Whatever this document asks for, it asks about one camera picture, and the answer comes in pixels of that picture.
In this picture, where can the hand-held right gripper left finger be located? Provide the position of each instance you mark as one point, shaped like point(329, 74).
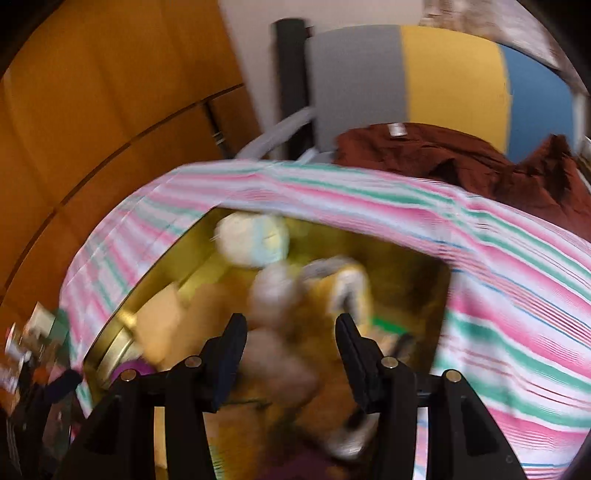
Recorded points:
point(231, 350)

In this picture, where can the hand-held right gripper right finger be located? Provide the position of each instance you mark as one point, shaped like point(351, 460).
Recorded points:
point(353, 350)

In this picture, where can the small green packet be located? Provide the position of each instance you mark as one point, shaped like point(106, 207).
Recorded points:
point(388, 325)

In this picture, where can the beige sponge cake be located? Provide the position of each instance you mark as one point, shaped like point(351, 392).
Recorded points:
point(281, 360)
point(159, 323)

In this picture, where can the gold metal tin box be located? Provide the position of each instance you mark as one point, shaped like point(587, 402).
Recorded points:
point(415, 295)

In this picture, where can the purple snack packet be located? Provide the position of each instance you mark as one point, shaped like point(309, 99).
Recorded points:
point(134, 369)
point(300, 466)

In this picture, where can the white shiny pouch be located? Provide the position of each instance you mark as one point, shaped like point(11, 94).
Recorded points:
point(251, 240)

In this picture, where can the striped pink green tablecloth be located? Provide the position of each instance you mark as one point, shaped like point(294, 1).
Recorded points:
point(508, 286)

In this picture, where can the small white box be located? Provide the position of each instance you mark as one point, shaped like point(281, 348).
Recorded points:
point(42, 321)

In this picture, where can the dark red garment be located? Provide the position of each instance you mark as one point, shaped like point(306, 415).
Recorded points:
point(438, 152)

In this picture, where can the grey yellow blue chair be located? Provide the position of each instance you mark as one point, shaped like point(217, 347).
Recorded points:
point(360, 78)

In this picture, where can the wooden wardrobe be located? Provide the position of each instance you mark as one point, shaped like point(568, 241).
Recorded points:
point(92, 115)

